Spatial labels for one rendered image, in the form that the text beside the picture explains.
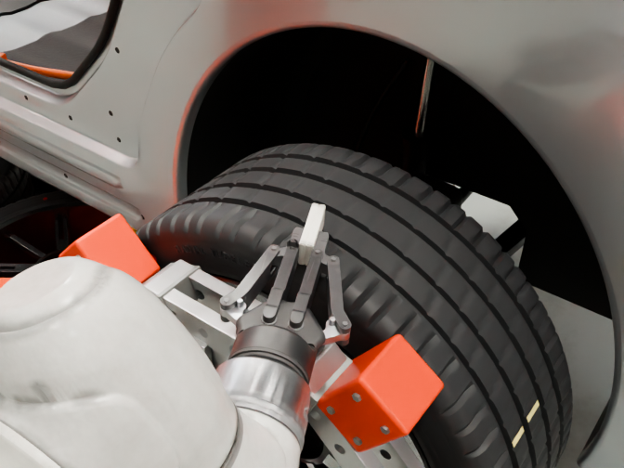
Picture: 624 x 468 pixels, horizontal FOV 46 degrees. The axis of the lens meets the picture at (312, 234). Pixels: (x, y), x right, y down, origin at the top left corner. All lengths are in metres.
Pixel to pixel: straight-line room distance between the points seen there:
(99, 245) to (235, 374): 0.38
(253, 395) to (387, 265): 0.27
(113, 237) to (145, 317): 0.51
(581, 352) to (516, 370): 1.55
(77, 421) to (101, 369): 0.03
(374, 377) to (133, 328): 0.32
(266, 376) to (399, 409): 0.15
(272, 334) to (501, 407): 0.31
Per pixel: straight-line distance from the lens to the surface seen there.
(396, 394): 0.70
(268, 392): 0.59
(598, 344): 2.46
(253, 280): 0.72
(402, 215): 0.86
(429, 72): 1.25
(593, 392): 2.32
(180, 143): 1.29
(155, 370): 0.44
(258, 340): 0.63
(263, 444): 0.54
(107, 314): 0.42
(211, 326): 0.80
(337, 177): 0.90
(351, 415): 0.73
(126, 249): 0.94
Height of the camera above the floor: 1.68
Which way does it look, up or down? 39 degrees down
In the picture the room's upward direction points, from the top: straight up
